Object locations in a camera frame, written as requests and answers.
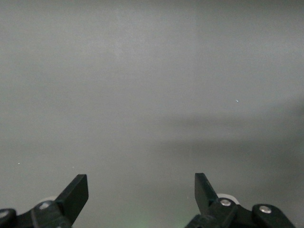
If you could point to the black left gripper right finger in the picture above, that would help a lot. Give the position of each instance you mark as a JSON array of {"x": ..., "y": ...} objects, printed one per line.
[{"x": 209, "y": 202}]

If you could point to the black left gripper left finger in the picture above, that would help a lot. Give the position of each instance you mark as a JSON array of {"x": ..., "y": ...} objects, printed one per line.
[{"x": 71, "y": 199}]

